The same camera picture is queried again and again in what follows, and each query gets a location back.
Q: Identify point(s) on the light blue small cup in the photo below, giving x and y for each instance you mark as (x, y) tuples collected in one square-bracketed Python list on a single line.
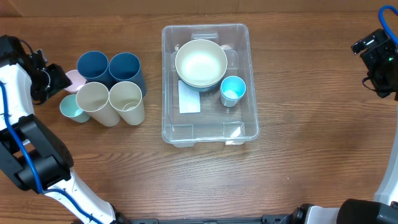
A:
[(233, 88)]

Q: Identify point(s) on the dark blue tall cup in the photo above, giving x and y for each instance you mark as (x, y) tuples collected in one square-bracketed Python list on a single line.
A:
[(94, 67), (127, 67)]

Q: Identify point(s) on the pink small cup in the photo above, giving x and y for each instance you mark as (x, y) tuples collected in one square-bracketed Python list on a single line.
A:
[(77, 80)]

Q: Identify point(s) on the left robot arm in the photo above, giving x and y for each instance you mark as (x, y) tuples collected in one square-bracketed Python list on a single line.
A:
[(33, 157)]

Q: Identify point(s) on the blue bowl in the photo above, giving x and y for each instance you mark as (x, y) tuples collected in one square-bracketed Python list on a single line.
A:
[(201, 89)]

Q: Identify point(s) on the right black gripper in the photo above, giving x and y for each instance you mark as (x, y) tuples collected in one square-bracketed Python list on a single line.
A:
[(382, 45)]

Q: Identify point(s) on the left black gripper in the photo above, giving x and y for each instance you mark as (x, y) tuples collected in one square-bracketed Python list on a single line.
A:
[(58, 83)]

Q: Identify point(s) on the clear plastic storage bin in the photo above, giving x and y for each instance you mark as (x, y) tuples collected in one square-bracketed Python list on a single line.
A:
[(214, 122)]

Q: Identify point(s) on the beige tall cup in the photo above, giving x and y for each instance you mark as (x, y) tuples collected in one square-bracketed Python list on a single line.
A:
[(127, 99), (93, 98)]

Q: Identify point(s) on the grey small cup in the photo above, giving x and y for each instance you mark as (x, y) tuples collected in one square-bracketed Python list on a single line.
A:
[(229, 100)]

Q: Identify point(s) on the white paper label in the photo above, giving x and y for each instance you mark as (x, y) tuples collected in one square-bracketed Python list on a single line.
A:
[(188, 100)]

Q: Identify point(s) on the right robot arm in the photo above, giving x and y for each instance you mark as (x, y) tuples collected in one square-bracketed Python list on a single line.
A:
[(381, 209)]

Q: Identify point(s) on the mint green small cup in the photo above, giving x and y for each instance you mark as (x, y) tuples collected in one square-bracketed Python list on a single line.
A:
[(70, 109)]

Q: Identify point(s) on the cream bowl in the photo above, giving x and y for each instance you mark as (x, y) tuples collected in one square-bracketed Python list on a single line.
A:
[(199, 58), (202, 83)]

